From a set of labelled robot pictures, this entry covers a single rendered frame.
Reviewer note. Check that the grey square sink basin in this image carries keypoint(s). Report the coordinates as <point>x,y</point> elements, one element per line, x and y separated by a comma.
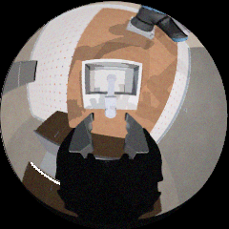
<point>95,75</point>

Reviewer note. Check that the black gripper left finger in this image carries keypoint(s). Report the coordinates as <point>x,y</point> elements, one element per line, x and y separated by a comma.
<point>77,144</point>

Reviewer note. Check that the grey mixer tap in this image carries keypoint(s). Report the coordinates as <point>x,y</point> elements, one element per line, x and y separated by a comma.
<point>110,100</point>

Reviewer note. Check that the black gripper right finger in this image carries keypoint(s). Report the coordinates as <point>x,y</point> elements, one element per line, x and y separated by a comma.
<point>140,145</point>

